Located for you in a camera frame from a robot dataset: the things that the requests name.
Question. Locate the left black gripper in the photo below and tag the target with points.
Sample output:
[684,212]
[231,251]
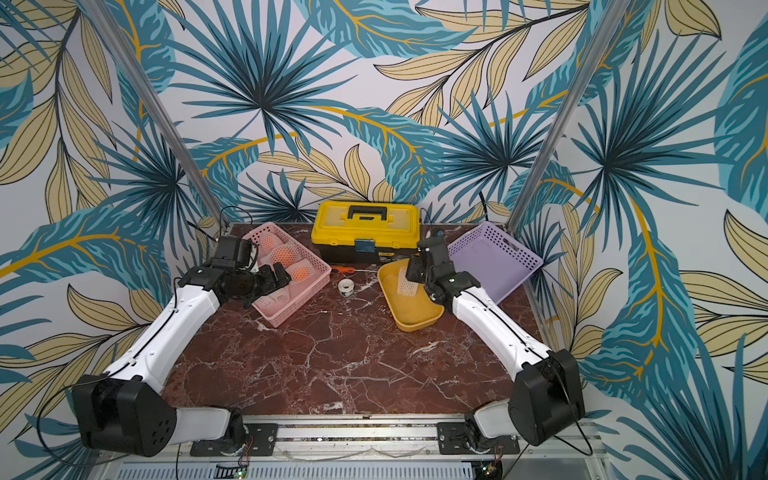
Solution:
[269,286]

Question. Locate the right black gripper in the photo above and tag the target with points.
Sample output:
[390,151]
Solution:
[417,268]

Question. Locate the white foam net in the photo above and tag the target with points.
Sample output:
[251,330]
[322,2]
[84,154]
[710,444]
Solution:
[407,288]
[303,273]

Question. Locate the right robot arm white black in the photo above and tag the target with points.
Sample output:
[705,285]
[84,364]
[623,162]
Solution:
[547,393]

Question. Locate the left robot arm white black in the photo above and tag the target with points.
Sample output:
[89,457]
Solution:
[122,410]

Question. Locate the netted orange middle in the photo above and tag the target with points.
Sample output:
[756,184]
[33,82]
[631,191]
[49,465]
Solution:
[285,254]

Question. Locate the pink plastic basket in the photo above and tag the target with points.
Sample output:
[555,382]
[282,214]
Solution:
[308,277]

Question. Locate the yellow oval tray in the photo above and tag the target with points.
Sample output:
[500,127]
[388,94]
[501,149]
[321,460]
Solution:
[409,313]

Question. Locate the white tape roll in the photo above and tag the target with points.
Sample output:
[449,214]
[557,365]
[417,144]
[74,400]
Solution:
[346,287]

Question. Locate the yellow black toolbox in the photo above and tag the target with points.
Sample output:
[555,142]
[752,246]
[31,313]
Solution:
[365,233]

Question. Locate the purple plastic basket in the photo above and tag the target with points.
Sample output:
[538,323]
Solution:
[499,262]

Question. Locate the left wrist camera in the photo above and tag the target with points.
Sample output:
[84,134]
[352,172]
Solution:
[232,253]

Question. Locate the orange handled screwdriver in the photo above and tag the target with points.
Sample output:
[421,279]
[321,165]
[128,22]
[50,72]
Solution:
[345,270]

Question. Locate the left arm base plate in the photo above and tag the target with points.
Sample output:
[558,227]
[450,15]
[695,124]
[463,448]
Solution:
[250,439]

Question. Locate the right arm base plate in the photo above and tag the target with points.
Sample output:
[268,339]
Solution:
[459,438]

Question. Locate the front aluminium rail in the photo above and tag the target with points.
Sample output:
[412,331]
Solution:
[397,446]

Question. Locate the left aluminium frame post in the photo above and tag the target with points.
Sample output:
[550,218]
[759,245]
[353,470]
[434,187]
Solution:
[108,28]

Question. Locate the aluminium frame post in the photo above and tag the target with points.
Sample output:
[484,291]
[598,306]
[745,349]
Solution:
[582,76]
[108,28]

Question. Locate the right aluminium frame post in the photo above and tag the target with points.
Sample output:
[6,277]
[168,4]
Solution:
[582,76]

